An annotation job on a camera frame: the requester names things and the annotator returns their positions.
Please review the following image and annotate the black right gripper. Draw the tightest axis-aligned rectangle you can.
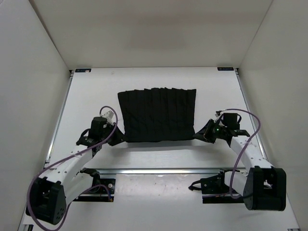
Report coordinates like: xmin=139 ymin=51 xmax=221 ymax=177
xmin=193 ymin=119 xmax=227 ymax=144

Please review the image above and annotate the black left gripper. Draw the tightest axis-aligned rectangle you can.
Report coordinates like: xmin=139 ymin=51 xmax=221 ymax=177
xmin=101 ymin=121 xmax=128 ymax=145

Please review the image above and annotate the black pleated skirt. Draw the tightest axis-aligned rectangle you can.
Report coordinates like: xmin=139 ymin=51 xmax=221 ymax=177
xmin=117 ymin=88 xmax=196 ymax=143

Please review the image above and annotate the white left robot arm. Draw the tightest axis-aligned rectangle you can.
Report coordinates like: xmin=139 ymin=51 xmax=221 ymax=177
xmin=26 ymin=111 xmax=123 ymax=225

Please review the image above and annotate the right blue corner label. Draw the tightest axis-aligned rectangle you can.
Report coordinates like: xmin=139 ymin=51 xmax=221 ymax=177
xmin=217 ymin=67 xmax=234 ymax=71

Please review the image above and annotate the blue corner label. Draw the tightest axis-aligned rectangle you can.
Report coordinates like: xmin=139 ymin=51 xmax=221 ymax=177
xmin=75 ymin=68 xmax=91 ymax=73
xmin=217 ymin=67 xmax=234 ymax=71

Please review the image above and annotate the left blue corner label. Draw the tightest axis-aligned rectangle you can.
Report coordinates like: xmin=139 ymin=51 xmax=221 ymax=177
xmin=75 ymin=68 xmax=91 ymax=73

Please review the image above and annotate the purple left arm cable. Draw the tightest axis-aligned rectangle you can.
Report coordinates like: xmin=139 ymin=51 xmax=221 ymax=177
xmin=26 ymin=105 xmax=118 ymax=229

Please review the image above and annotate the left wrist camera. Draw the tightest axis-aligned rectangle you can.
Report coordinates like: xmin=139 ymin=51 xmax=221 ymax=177
xmin=100 ymin=110 xmax=115 ymax=125

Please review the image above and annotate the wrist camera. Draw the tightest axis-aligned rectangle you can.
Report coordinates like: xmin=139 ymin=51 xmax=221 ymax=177
xmin=214 ymin=110 xmax=225 ymax=124
xmin=100 ymin=110 xmax=115 ymax=125

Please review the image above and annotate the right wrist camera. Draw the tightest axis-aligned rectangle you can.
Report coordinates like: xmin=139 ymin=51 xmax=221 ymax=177
xmin=214 ymin=110 xmax=225 ymax=124

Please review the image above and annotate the aluminium front rail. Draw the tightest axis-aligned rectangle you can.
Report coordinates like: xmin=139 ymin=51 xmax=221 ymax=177
xmin=79 ymin=167 xmax=248 ymax=176

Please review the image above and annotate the aluminium rail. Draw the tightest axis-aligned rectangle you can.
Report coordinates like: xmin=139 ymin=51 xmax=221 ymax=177
xmin=235 ymin=68 xmax=268 ymax=159
xmin=45 ymin=70 xmax=75 ymax=164
xmin=79 ymin=167 xmax=248 ymax=176

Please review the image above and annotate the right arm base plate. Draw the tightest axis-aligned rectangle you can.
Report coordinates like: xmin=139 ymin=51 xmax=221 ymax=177
xmin=188 ymin=172 xmax=244 ymax=204

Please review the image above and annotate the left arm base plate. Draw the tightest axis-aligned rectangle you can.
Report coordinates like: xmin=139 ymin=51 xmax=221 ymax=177
xmin=74 ymin=175 xmax=116 ymax=203

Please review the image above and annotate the aluminium right side rail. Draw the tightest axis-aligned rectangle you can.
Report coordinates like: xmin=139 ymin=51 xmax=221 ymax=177
xmin=235 ymin=68 xmax=268 ymax=159

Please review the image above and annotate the aluminium left side rail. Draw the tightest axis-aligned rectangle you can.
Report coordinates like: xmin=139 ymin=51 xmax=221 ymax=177
xmin=45 ymin=70 xmax=75 ymax=164

